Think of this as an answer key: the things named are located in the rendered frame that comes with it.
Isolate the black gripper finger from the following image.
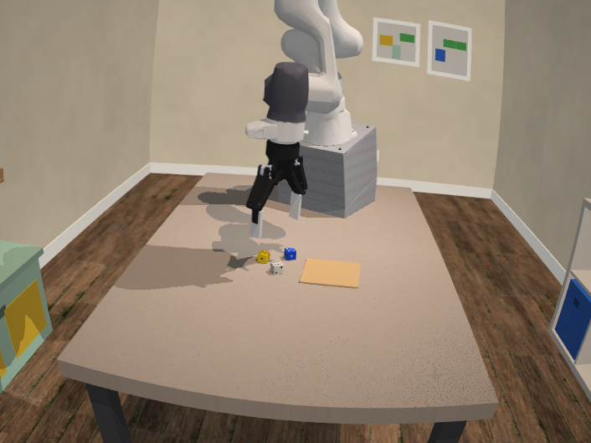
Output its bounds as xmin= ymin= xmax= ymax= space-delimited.
xmin=246 ymin=165 xmax=286 ymax=238
xmin=286 ymin=156 xmax=308 ymax=220

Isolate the blue die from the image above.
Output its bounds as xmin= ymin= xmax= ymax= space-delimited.
xmin=284 ymin=248 xmax=296 ymax=260

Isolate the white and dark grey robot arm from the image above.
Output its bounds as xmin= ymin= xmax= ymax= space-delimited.
xmin=245 ymin=0 xmax=363 ymax=146

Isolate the yellow die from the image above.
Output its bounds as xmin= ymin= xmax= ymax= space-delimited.
xmin=257 ymin=250 xmax=270 ymax=264

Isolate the light orange mat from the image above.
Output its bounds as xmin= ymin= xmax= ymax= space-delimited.
xmin=299 ymin=258 xmax=361 ymax=289

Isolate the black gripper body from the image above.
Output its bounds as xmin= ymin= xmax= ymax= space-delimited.
xmin=265 ymin=140 xmax=300 ymax=181

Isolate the white die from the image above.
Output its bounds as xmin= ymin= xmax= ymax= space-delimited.
xmin=270 ymin=261 xmax=284 ymax=275

